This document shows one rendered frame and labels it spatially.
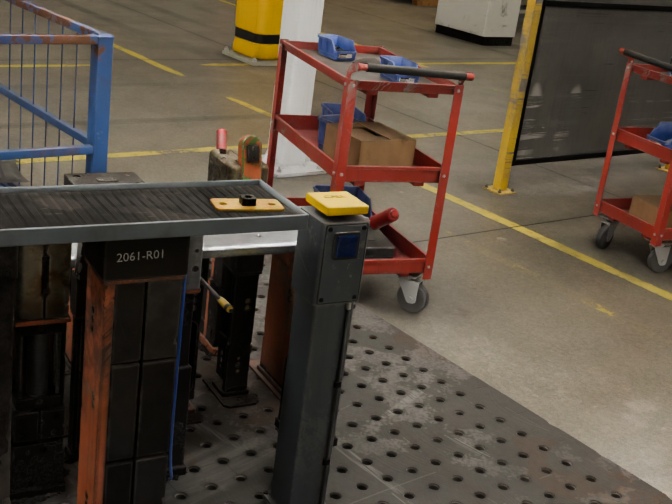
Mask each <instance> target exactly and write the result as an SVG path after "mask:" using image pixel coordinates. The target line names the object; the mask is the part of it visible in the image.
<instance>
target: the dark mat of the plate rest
mask: <svg viewBox="0 0 672 504"><path fill-rule="evenodd" d="M240 194H252V195H254V196H255V197H256V199H275V200H278V199H277V198H275V197H274V196H273V195H271V194H270V193H269V192H267V191H266V190H265V189H263V188H262V187H261V186H259V185H245V186H214V187H184V188H152V189H121V190H90V191H58V192H28V193H0V229H14V228H34V227H55V226H75V225H95V224H116V223H136V222H157V221H177V220H198V219H218V218H239V217H259V216H279V215H298V214H297V213H295V212H294V211H293V210H291V209H290V208H289V207H287V206H286V205H285V204H283V203H282V202H281V201H279V200H278V202H279V203H280V204H281V205H282V206H283V207H284V211H282V212H260V211H217V210H215V208H214V207H213V205H212V204H211V203H210V199H212V198H224V199H239V196H240Z"/></svg>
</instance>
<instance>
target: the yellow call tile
mask: <svg viewBox="0 0 672 504"><path fill-rule="evenodd" d="M306 201H307V202H308V203H310V204H311V205H312V206H314V207H315V208H317V209H318V210H319V211H321V212H322V213H324V214H325V215H326V216H333V217H345V216H346V215H358V214H368V210H369V206H368V205H367V204H365V203H364V202H362V201H361V200H359V199H357V198H356V197H354V196H353V195H351V194H350V193H348V192H346V191H342V192H315V193H307V195H306Z"/></svg>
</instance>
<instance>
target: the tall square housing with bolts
mask: <svg viewBox="0 0 672 504"><path fill-rule="evenodd" d="M203 244H204V236H190V247H189V259H188V271H187V275H186V279H182V291H181V303H180V316H179V328H178V334H177V337H176V339H175V340H176V341H177V352H176V357H174V358H175V359H176V365H175V377H174V389H173V402H172V414H171V426H170V439H169V451H168V452H166V453H167V454H168V463H167V475H166V481H168V480H169V481H171V480H176V481H177V480H178V477H179V476H181V475H186V473H188V472H186V468H187V467H186V465H185V464H184V451H185V440H186V428H187V417H188V406H189V394H190V383H191V371H192V367H191V366H190V364H189V363H188V362H189V350H190V339H191V327H192V316H193V304H194V293H200V292H201V288H200V278H201V266H202V255H203Z"/></svg>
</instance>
